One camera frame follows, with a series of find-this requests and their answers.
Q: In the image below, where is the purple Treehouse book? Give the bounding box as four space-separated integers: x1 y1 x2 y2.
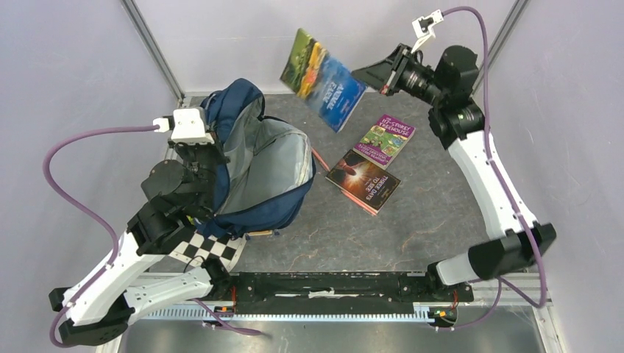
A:
353 114 416 170

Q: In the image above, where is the aluminium frame rail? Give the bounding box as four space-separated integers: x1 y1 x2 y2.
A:
110 272 552 324

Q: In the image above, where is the checkerboard calibration board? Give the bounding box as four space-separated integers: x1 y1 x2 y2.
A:
169 233 247 271

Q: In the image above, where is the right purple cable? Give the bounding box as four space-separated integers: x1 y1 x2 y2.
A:
436 6 548 332

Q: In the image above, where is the orange card pack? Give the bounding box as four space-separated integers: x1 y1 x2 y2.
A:
245 229 280 238

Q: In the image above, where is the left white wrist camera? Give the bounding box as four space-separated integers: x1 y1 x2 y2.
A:
152 107 215 146

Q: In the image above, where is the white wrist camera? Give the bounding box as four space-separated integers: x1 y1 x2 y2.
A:
411 10 444 54
152 107 215 146

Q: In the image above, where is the Three Days dark book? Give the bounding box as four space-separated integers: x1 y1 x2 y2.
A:
326 150 401 215

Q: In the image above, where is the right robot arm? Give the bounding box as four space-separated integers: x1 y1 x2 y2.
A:
352 44 556 300

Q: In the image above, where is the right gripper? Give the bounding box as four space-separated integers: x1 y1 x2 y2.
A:
353 43 448 107

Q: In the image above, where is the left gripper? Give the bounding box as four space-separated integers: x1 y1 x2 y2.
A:
171 120 234 214

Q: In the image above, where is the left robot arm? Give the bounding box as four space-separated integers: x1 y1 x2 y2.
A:
49 142 231 348

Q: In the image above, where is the Animal Farm book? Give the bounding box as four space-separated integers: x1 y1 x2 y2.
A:
280 28 366 133

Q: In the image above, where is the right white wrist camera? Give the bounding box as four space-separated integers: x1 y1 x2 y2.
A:
411 10 444 54

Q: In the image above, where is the navy blue backpack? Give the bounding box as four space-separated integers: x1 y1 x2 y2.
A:
196 78 316 239

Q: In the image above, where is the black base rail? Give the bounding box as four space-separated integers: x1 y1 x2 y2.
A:
202 271 474 315

